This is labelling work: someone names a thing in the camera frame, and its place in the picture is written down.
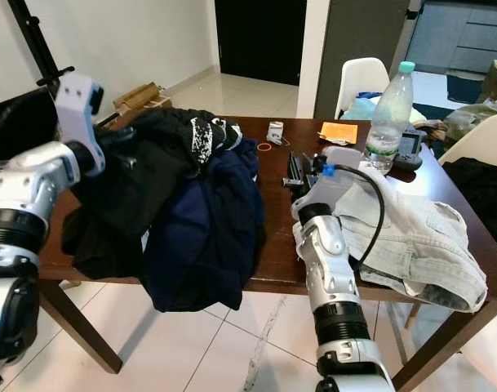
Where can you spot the black white-print garment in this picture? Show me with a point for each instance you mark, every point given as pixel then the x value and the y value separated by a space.
pixel 134 204

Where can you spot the light blue denim shorts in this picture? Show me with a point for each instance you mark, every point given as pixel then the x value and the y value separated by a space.
pixel 428 245

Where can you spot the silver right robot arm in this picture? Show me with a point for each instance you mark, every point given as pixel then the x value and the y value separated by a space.
pixel 330 269

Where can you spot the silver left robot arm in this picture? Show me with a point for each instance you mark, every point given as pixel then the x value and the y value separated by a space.
pixel 28 188

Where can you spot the small white clip box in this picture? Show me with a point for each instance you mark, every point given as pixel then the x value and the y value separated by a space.
pixel 276 133

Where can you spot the orange paper note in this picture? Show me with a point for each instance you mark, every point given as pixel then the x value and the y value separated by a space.
pixel 338 133

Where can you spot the dark brown wooden table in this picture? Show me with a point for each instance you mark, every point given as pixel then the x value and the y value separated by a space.
pixel 272 229

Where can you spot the brown cardboard rolls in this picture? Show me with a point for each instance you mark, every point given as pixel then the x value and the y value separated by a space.
pixel 142 96

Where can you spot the blue cloth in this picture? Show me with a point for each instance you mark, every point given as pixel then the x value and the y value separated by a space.
pixel 362 108

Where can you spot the clear bottle green cap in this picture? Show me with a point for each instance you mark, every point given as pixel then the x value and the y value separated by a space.
pixel 391 122

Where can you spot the black handheld device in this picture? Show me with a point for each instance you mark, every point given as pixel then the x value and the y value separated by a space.
pixel 414 151

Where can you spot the navy blue garment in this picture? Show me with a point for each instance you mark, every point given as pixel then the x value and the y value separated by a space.
pixel 203 245

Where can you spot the black pole stand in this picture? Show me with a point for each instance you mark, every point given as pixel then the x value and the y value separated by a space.
pixel 36 49

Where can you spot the black door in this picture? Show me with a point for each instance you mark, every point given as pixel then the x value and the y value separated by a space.
pixel 260 41

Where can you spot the camouflage fabric bag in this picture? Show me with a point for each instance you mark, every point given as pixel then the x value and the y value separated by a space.
pixel 464 122

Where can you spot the black crumpled garment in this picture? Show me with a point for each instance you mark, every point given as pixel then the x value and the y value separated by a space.
pixel 481 192

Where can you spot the grey drawer cabinet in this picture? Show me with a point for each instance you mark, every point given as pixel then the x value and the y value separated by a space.
pixel 460 37

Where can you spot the open cardboard box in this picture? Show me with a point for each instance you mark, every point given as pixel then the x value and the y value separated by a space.
pixel 494 82

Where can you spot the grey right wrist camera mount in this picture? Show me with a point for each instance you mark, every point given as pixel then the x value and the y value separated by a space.
pixel 334 184

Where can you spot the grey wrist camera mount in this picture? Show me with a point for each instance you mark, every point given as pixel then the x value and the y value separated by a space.
pixel 334 184
pixel 77 102

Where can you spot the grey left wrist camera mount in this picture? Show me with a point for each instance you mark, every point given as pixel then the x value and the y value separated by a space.
pixel 77 102

